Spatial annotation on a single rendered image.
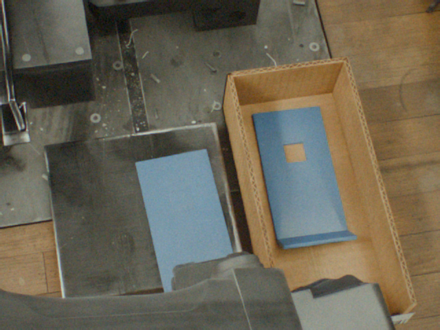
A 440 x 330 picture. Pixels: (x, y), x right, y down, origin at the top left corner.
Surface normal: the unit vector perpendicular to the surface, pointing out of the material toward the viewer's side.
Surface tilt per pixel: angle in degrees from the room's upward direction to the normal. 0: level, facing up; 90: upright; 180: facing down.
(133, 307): 38
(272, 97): 90
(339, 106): 90
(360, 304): 1
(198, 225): 0
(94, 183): 0
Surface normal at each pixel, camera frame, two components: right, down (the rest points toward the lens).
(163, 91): 0.07, -0.40
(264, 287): 0.65, -0.46
